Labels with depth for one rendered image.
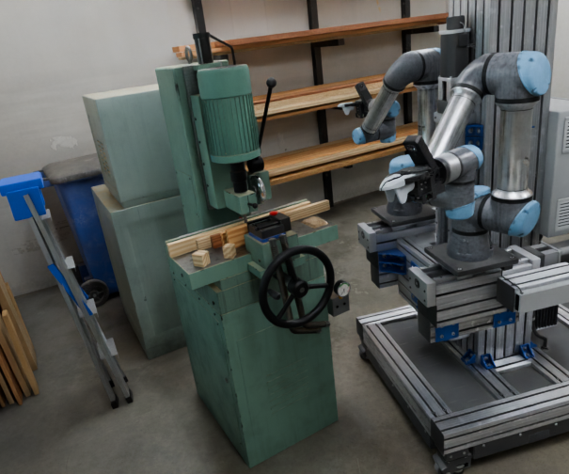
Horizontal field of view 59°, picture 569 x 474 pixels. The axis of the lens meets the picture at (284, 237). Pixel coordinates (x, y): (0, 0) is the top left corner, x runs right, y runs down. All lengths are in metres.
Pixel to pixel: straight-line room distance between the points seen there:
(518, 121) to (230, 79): 0.87
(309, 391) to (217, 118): 1.15
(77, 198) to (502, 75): 2.63
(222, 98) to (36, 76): 2.40
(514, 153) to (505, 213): 0.18
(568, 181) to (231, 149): 1.22
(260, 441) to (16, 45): 2.96
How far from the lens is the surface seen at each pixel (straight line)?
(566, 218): 2.14
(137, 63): 4.03
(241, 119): 1.71
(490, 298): 1.89
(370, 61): 4.95
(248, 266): 1.73
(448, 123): 1.55
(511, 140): 1.59
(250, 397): 1.99
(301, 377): 2.08
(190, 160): 1.94
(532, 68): 1.53
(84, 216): 3.48
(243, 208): 1.80
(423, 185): 1.25
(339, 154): 4.23
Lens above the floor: 1.58
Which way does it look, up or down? 22 degrees down
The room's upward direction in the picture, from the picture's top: 7 degrees counter-clockwise
